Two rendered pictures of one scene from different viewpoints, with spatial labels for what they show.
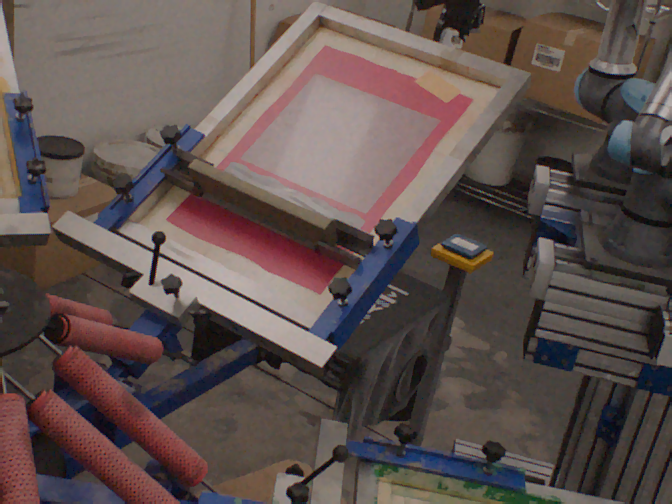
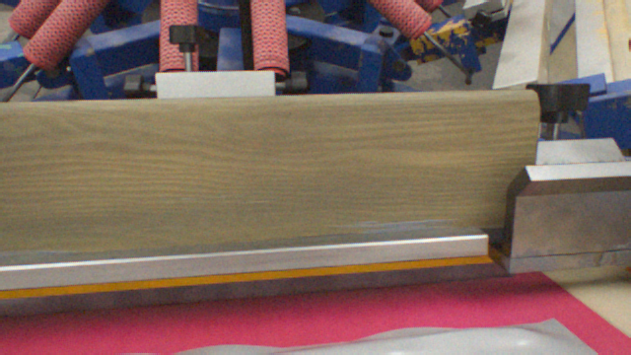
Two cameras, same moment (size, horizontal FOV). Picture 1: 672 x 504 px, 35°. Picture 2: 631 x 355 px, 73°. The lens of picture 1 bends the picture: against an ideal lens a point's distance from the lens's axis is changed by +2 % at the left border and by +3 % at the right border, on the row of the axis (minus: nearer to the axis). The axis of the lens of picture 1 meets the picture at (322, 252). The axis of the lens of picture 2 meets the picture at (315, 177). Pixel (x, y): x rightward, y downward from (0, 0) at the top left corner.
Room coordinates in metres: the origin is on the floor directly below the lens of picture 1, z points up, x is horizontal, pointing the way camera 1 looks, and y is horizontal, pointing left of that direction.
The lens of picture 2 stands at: (2.14, 0.11, 1.41)
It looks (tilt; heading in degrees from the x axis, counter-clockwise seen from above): 45 degrees down; 141
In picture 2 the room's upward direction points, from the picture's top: 4 degrees clockwise
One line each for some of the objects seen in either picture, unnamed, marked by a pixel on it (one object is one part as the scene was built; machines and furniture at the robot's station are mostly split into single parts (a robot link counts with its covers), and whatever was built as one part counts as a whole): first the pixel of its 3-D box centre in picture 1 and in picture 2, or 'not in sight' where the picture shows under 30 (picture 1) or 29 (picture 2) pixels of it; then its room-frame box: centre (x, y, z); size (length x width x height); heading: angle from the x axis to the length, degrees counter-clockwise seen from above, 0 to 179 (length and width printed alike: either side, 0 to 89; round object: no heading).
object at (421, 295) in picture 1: (326, 288); not in sight; (2.29, -0.03, 0.95); 0.48 x 0.44 x 0.01; 151
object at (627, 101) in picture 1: (638, 110); not in sight; (2.65, -0.71, 1.42); 0.13 x 0.12 x 0.14; 28
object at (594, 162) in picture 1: (624, 155); not in sight; (2.64, -0.71, 1.31); 0.15 x 0.15 x 0.10
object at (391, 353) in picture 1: (375, 376); not in sight; (2.19, -0.18, 0.79); 0.46 x 0.09 x 0.33; 151
